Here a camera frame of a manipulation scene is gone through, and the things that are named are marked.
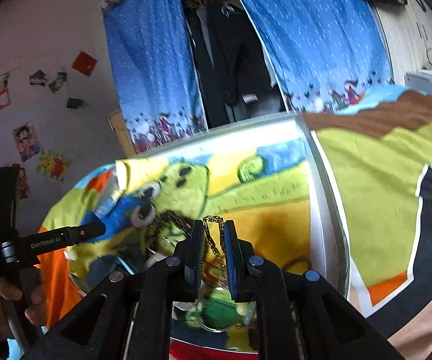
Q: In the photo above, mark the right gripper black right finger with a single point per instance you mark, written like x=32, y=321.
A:
x=298, y=315

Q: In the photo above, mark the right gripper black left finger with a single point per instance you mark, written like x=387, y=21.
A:
x=128, y=316

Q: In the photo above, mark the family cartoon poster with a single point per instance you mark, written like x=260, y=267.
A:
x=22, y=184

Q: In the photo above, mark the green jade pendant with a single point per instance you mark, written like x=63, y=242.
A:
x=216, y=314

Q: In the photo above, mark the yellow cartoon poster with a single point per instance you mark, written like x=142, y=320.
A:
x=52, y=165

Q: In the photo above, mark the anime poster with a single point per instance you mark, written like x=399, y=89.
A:
x=26, y=141

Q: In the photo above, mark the white tray with cartoon drawing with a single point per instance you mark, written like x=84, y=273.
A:
x=265, y=175

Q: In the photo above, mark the wooden cabinet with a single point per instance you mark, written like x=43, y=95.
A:
x=118, y=126

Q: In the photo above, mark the colourful cartoon bedspread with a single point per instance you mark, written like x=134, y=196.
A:
x=378, y=158

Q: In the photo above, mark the hanging dark clothes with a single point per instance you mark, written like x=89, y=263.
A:
x=236, y=79

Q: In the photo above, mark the white storage box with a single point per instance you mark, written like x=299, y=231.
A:
x=420, y=81

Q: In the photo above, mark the left blue wardrobe curtain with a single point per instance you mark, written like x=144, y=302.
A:
x=153, y=70

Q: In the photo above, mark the blue wardrobe curtain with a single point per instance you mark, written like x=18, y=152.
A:
x=325, y=53
x=153, y=70

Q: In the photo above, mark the right blue wardrobe curtain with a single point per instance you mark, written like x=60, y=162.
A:
x=325, y=53

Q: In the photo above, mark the light wooden wardrobe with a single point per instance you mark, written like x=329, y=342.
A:
x=407, y=34

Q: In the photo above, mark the wall photo right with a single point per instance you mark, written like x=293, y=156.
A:
x=60, y=81

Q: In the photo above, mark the wall photo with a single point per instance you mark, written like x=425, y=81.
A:
x=38, y=78
x=60, y=81

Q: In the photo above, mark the wall photo left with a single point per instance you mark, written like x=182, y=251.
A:
x=38, y=78

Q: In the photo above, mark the red diamond wall decoration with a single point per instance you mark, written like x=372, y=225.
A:
x=84, y=64

